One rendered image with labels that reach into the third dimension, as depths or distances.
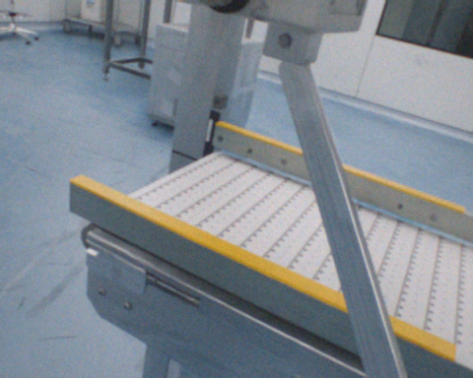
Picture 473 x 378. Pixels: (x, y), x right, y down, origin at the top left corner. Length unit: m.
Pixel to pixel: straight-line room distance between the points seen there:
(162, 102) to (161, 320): 3.01
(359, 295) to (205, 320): 0.18
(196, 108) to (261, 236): 0.28
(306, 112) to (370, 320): 0.13
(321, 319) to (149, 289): 0.16
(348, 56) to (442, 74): 1.09
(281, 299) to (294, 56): 0.18
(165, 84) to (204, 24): 2.72
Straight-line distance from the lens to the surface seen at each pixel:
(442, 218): 0.58
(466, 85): 5.57
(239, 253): 0.35
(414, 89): 5.60
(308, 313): 0.34
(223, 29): 0.63
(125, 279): 0.43
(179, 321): 0.42
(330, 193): 0.26
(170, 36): 3.29
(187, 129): 0.68
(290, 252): 0.44
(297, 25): 0.25
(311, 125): 0.28
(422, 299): 0.45
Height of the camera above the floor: 1.18
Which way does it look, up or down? 27 degrees down
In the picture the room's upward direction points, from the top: 12 degrees clockwise
